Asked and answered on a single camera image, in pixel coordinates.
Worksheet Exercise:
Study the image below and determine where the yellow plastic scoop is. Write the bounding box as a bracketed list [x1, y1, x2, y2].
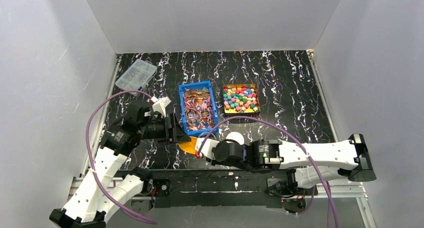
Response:
[178, 137, 197, 155]

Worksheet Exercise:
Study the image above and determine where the blue plastic candy bin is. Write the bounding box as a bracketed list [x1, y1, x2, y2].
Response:
[178, 81, 219, 137]

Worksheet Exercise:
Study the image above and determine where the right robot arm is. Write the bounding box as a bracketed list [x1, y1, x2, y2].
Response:
[194, 132, 377, 189]

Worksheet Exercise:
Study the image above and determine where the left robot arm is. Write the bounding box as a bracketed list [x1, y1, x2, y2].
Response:
[49, 97, 191, 228]

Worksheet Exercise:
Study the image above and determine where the dark tin of star candies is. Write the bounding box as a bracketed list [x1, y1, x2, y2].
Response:
[222, 83, 261, 117]

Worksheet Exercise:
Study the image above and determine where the white round jar lid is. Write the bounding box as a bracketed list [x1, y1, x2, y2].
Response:
[226, 132, 245, 145]

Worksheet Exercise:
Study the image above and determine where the clear compartment organizer box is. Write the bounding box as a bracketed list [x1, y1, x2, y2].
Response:
[115, 59, 157, 91]

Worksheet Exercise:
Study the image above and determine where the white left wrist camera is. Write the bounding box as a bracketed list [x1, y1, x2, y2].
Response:
[150, 96, 171, 117]

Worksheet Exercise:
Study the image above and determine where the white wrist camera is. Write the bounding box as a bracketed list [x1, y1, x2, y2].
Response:
[150, 96, 171, 117]
[194, 138, 219, 160]

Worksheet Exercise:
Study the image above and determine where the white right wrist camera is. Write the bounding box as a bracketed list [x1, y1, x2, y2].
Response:
[194, 138, 219, 160]

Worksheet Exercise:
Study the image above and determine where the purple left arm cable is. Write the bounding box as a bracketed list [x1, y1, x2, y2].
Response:
[85, 90, 160, 226]

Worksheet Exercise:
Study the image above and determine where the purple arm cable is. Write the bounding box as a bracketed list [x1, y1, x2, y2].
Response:
[197, 115, 340, 228]
[85, 90, 160, 226]

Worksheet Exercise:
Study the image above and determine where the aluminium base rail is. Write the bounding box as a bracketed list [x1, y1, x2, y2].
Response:
[62, 175, 377, 228]

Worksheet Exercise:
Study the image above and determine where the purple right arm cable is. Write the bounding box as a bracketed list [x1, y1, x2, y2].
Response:
[197, 115, 340, 228]

